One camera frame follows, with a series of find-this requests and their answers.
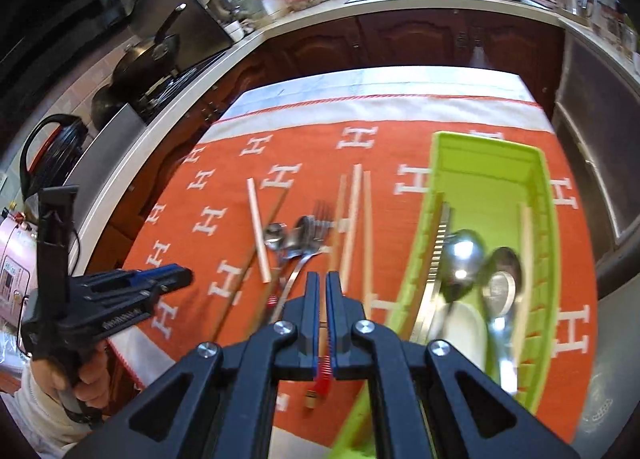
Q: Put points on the steel chopstick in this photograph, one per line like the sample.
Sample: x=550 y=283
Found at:
x=261 y=252
x=432 y=278

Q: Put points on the white ceramic soup spoon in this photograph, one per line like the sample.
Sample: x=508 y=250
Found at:
x=465 y=329

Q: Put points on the large steel spoon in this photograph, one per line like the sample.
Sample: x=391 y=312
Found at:
x=463 y=257

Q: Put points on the person's left hand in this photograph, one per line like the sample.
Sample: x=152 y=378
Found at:
x=93 y=387

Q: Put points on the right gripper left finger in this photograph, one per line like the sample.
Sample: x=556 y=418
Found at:
x=250 y=374

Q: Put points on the bamboo chopstick red end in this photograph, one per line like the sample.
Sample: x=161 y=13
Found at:
x=322 y=383
x=349 y=242
x=367 y=272

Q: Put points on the steel soup spoon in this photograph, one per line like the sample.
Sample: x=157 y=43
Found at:
x=500 y=288

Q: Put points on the small steel spoon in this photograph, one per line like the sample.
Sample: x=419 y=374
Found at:
x=285 y=243

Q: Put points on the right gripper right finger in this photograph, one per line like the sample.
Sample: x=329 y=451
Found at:
x=363 y=350

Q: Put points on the green plastic utensil tray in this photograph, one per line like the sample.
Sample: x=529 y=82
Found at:
x=427 y=399

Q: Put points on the steel fork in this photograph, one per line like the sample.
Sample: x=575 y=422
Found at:
x=317 y=232

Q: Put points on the orange H-pattern cloth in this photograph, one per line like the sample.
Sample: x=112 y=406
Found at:
x=349 y=184

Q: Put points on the black frying pan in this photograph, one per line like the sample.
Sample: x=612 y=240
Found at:
x=148 y=61

